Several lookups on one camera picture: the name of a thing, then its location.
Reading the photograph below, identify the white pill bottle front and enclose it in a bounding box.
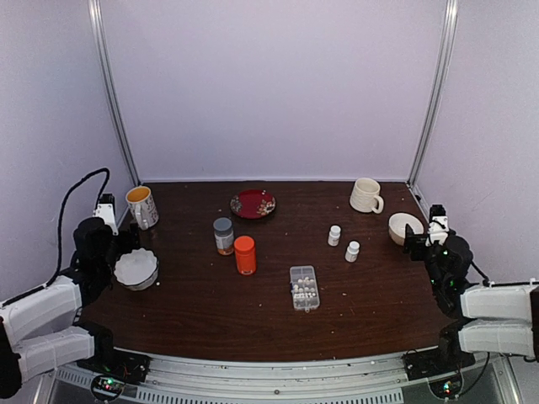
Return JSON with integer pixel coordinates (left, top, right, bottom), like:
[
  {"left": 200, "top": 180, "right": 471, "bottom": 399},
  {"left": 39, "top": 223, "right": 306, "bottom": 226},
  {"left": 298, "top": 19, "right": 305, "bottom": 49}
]
[{"left": 344, "top": 241, "right": 360, "bottom": 263}]

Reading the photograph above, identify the white pill bottle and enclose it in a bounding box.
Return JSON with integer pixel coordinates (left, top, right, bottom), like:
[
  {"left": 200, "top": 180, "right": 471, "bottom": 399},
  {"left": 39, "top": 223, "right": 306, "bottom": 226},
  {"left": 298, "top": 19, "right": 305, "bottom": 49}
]
[
  {"left": 328, "top": 225, "right": 341, "bottom": 247},
  {"left": 344, "top": 241, "right": 360, "bottom": 263}
]

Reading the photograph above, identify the grey lid pill bottle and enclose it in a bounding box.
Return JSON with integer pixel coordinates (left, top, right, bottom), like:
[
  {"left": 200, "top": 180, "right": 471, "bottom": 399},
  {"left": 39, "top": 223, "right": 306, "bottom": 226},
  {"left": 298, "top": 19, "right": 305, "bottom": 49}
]
[{"left": 213, "top": 217, "right": 234, "bottom": 256}]

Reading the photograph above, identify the clear plastic pill organizer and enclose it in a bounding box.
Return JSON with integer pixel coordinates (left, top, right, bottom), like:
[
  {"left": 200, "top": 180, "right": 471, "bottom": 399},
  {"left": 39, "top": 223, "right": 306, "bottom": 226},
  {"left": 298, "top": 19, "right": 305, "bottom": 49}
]
[{"left": 289, "top": 266, "right": 320, "bottom": 312}]

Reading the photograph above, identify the orange pill bottle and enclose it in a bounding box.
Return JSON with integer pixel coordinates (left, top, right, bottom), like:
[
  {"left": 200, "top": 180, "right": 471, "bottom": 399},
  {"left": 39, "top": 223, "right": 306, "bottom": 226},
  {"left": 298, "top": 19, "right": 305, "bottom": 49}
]
[{"left": 234, "top": 236, "right": 257, "bottom": 276}]

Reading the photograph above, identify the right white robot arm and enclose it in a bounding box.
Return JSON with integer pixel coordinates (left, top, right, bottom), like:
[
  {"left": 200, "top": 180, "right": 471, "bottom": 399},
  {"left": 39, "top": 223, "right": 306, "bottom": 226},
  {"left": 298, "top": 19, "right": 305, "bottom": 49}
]
[{"left": 404, "top": 224, "right": 538, "bottom": 372}]

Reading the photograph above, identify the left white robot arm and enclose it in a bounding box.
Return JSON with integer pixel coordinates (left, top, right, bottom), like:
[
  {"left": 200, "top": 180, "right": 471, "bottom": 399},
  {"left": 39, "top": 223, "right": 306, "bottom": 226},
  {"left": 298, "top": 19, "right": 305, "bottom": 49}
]
[{"left": 1, "top": 217, "right": 140, "bottom": 399}]

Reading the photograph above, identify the white small bowl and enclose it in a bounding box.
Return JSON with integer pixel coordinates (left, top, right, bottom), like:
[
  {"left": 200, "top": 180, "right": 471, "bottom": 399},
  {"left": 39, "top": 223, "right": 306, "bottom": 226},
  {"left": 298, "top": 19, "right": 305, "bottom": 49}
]
[{"left": 388, "top": 212, "right": 424, "bottom": 247}]

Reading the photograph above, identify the yellow interior floral mug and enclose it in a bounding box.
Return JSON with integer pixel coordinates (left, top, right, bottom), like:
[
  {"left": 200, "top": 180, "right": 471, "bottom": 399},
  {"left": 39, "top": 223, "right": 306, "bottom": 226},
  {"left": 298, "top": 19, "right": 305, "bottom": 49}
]
[{"left": 125, "top": 186, "right": 159, "bottom": 231}]

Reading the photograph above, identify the white scalloped bowl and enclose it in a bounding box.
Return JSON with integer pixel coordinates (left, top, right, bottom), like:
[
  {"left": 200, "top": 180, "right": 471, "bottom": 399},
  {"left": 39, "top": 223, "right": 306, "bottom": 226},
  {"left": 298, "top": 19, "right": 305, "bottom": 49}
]
[{"left": 114, "top": 248, "right": 159, "bottom": 291}]

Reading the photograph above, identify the cream textured mug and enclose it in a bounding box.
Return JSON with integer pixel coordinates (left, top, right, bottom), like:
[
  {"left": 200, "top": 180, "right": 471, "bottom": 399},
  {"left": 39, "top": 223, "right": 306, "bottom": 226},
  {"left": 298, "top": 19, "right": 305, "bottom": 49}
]
[{"left": 350, "top": 178, "right": 384, "bottom": 214}]

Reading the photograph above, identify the red floral plate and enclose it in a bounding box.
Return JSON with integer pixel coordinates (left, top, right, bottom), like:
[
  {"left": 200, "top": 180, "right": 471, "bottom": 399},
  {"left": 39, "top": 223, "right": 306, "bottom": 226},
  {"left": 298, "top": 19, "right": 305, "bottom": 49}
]
[{"left": 229, "top": 189, "right": 276, "bottom": 220}]

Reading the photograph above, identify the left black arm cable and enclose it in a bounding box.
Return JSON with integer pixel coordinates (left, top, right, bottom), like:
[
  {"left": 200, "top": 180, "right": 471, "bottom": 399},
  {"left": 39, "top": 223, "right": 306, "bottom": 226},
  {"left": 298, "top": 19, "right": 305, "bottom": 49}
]
[{"left": 0, "top": 167, "right": 111, "bottom": 308}]

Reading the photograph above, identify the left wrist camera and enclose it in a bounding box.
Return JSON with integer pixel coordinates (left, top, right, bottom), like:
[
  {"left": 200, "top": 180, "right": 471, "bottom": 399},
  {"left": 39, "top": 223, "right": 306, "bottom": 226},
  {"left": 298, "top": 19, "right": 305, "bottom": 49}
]
[{"left": 93, "top": 193, "right": 119, "bottom": 236}]

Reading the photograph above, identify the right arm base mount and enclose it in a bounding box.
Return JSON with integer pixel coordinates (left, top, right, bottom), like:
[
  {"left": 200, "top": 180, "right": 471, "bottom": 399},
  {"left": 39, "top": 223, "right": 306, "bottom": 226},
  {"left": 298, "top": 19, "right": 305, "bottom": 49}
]
[{"left": 402, "top": 322, "right": 476, "bottom": 380}]

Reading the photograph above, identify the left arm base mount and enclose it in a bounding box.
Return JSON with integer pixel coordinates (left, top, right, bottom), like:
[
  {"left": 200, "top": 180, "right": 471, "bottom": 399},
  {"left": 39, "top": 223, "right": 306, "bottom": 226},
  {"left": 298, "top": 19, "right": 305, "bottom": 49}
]
[{"left": 75, "top": 322, "right": 151, "bottom": 385}]

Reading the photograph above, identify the front aluminium rail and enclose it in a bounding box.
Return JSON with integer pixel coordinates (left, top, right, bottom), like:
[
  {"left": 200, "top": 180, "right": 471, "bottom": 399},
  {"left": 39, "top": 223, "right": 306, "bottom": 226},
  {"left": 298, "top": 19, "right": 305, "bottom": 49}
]
[{"left": 35, "top": 353, "right": 523, "bottom": 404}]

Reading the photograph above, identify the left aluminium frame post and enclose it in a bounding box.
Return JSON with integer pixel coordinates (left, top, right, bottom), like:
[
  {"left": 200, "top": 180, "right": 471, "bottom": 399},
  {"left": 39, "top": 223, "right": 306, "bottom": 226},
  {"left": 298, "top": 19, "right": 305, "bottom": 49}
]
[{"left": 88, "top": 0, "right": 141, "bottom": 185}]

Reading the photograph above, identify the aluminium frame post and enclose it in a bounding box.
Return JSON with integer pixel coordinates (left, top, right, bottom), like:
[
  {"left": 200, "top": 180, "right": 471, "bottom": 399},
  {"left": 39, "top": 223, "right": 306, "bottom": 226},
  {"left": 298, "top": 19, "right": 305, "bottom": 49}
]
[
  {"left": 407, "top": 0, "right": 458, "bottom": 188},
  {"left": 88, "top": 0, "right": 141, "bottom": 185}
]

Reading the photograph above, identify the right aluminium frame post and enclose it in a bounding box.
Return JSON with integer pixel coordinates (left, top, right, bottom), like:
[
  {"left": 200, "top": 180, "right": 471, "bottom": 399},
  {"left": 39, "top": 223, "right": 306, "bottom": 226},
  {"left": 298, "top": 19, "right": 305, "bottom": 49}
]
[{"left": 407, "top": 0, "right": 458, "bottom": 188}]

